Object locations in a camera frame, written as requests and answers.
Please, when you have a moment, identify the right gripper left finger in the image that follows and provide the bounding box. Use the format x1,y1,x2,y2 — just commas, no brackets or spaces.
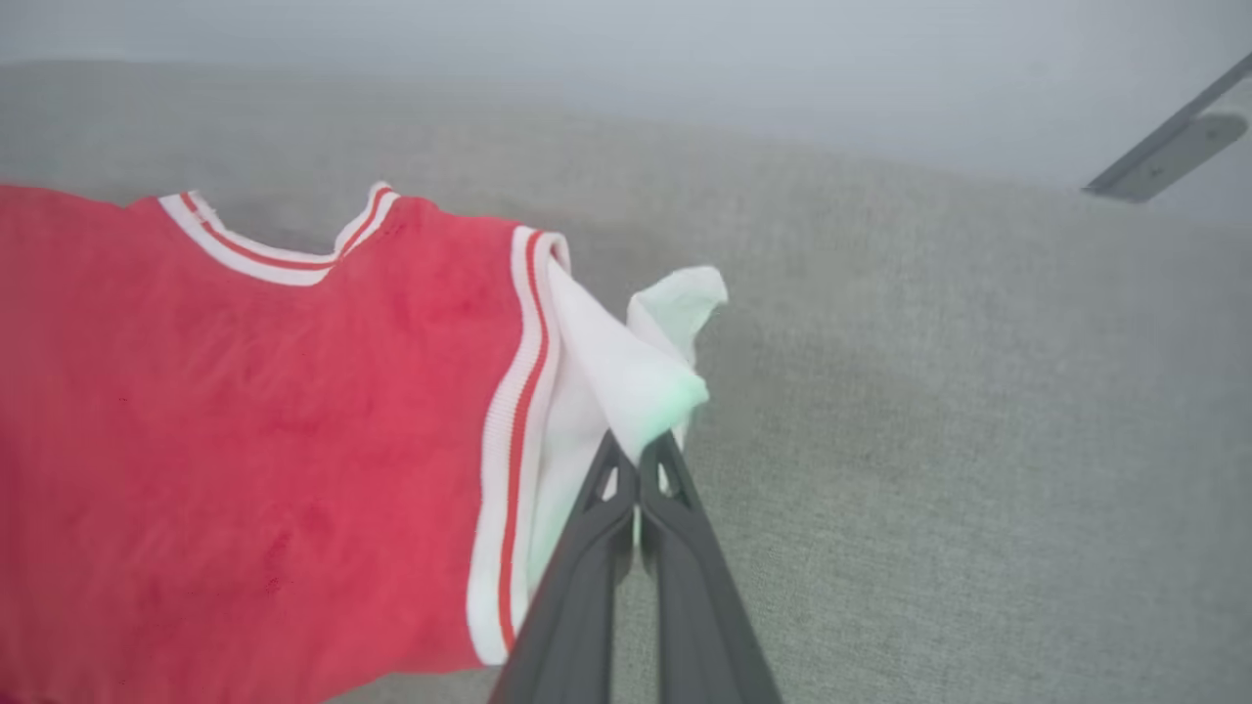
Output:
489,432,642,704

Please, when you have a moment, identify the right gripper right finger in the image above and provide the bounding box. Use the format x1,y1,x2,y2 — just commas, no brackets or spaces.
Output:
638,432,783,704

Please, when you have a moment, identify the red white-trimmed jersey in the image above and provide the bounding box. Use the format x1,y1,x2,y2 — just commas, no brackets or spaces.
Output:
0,181,730,704

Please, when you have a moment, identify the grey metal leg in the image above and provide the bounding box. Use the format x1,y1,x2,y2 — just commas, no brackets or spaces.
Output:
1081,49,1252,204

